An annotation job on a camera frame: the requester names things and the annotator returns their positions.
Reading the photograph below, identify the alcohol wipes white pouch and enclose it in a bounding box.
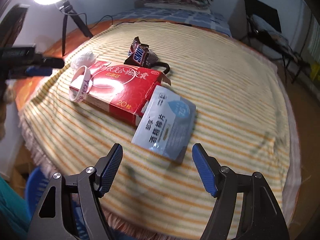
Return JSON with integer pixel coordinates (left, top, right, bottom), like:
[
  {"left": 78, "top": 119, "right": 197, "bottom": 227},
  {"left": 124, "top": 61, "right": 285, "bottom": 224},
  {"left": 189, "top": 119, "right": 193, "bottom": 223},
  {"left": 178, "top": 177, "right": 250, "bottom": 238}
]
[{"left": 132, "top": 86, "right": 196, "bottom": 163}]

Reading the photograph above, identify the striped cream fringed blanket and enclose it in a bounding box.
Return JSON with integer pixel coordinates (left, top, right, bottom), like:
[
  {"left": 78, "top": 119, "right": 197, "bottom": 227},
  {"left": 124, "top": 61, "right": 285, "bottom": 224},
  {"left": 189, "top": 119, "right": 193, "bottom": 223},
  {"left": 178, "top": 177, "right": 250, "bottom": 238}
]
[{"left": 18, "top": 21, "right": 302, "bottom": 240}]

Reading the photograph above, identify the white silicone wristband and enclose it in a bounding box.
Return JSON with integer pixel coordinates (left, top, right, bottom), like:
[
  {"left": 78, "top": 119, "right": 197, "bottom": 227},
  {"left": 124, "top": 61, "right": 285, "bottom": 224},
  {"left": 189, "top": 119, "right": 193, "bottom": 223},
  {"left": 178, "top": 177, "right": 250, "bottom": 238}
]
[{"left": 69, "top": 66, "right": 91, "bottom": 103}]

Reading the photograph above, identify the blue plastic laundry basket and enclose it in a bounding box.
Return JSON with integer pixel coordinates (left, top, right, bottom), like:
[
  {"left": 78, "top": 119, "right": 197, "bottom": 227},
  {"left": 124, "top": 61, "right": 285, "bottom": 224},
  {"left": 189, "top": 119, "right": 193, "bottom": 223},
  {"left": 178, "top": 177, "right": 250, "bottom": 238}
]
[{"left": 24, "top": 167, "right": 49, "bottom": 219}]

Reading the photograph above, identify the black tripod stand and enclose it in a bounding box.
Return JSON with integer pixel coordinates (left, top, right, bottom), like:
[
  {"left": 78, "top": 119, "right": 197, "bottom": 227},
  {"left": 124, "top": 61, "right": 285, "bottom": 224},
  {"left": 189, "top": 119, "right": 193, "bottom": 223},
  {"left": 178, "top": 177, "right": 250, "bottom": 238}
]
[{"left": 58, "top": 0, "right": 94, "bottom": 57}]

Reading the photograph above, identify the red medicine box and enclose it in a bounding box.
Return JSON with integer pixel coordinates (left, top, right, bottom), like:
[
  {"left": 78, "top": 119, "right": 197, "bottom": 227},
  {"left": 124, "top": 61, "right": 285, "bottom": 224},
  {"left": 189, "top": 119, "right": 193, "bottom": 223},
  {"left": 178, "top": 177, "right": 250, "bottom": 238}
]
[{"left": 69, "top": 61, "right": 171, "bottom": 126}]

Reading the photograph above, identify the teal cloth on floor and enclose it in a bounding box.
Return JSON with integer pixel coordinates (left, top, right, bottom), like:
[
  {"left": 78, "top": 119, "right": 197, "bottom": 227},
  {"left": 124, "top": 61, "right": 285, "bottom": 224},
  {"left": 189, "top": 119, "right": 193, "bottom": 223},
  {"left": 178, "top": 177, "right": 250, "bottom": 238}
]
[{"left": 0, "top": 178, "right": 30, "bottom": 239}]

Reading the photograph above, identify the brown snickers wrapper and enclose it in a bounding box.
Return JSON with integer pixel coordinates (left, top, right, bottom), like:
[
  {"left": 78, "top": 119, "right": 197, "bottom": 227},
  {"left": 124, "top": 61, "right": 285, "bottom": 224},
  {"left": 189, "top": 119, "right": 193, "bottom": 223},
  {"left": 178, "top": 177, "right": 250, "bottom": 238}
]
[{"left": 124, "top": 36, "right": 158, "bottom": 68}]

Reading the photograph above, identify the yellow box on rack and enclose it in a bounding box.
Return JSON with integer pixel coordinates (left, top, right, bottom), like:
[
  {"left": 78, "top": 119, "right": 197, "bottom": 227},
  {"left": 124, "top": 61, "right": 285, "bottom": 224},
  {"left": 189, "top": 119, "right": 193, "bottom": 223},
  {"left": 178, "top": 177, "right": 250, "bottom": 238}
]
[{"left": 310, "top": 63, "right": 320, "bottom": 86}]

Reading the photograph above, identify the blue checkered bedding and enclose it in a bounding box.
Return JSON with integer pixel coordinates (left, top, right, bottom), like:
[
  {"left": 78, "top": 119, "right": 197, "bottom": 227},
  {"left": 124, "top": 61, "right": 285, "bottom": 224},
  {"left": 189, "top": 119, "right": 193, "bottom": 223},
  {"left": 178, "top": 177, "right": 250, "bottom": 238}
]
[{"left": 113, "top": 8, "right": 232, "bottom": 37}]

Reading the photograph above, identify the black chair with clothes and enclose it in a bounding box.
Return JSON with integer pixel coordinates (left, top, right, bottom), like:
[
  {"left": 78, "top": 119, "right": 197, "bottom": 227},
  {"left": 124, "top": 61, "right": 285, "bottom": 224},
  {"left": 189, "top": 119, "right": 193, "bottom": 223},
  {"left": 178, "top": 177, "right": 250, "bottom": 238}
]
[{"left": 228, "top": 0, "right": 310, "bottom": 82}]

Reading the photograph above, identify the black power cable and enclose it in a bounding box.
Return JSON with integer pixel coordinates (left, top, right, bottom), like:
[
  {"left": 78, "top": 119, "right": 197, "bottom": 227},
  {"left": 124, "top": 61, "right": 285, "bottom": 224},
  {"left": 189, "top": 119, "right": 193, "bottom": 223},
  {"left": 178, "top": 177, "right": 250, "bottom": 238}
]
[{"left": 72, "top": 12, "right": 193, "bottom": 34}]

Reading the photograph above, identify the black hair tie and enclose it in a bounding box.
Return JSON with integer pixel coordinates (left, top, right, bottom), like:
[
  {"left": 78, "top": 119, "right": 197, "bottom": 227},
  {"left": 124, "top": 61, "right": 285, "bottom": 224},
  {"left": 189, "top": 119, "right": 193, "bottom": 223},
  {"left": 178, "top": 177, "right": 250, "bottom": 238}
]
[{"left": 153, "top": 61, "right": 171, "bottom": 75}]

